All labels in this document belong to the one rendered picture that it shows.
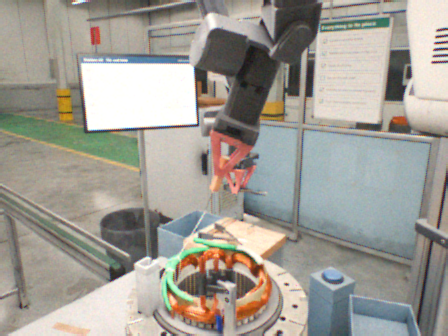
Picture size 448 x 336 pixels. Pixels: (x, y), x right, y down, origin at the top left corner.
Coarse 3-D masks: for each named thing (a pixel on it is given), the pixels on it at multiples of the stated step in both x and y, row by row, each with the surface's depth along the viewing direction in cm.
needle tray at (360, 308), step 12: (360, 300) 66; (372, 300) 65; (348, 312) 66; (360, 312) 67; (372, 312) 66; (384, 312) 65; (396, 312) 64; (408, 312) 63; (348, 324) 64; (360, 324) 64; (372, 324) 64; (384, 324) 64; (396, 324) 64; (408, 324) 63
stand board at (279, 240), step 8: (232, 224) 98; (240, 224) 98; (248, 224) 98; (216, 232) 93; (232, 232) 93; (240, 232) 93; (256, 232) 93; (264, 232) 93; (272, 232) 93; (184, 240) 88; (192, 240) 88; (208, 240) 88; (216, 240) 88; (248, 240) 88; (256, 240) 88; (264, 240) 88; (272, 240) 88; (280, 240) 89; (184, 248) 89; (248, 248) 84; (256, 248) 84; (264, 248) 84; (272, 248) 86; (264, 256) 83
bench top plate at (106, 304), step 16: (112, 288) 115; (128, 288) 115; (80, 304) 107; (96, 304) 107; (112, 304) 107; (48, 320) 100; (64, 320) 100; (80, 320) 100; (96, 320) 100; (112, 320) 100
